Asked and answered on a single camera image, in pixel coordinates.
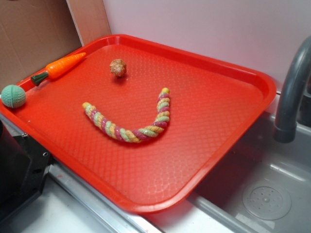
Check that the multicolored twisted rope toy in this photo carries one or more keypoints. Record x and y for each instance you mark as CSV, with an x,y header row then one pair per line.
x,y
133,136

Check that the red plastic tray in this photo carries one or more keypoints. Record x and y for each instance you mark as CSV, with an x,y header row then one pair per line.
x,y
213,103

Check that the tan seashell toy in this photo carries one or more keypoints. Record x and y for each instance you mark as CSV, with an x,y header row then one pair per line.
x,y
118,67

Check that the orange toy carrot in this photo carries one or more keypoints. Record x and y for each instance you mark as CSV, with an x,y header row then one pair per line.
x,y
57,68

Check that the grey plastic sink basin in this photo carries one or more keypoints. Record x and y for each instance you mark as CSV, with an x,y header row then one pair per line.
x,y
260,186

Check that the grey toy faucet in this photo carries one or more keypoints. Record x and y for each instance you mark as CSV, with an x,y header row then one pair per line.
x,y
294,104

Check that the green rubber ball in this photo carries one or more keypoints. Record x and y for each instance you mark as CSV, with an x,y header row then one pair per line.
x,y
13,96

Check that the brown cardboard panel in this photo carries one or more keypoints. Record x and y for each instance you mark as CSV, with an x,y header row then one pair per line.
x,y
34,33

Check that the black metal bracket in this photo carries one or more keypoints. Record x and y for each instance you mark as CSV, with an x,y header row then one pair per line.
x,y
24,165

